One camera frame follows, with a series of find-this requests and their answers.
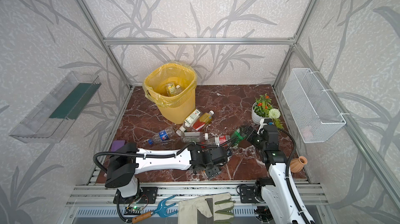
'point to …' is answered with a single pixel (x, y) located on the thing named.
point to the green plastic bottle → (236, 138)
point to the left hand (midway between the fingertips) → (217, 161)
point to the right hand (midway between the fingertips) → (245, 126)
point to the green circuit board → (135, 208)
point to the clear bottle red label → (221, 139)
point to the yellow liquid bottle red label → (205, 119)
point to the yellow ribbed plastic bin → (178, 112)
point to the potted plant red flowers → (262, 109)
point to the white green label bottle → (189, 121)
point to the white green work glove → (215, 208)
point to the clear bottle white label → (178, 89)
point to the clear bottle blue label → (163, 135)
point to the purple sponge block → (117, 144)
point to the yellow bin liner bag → (155, 79)
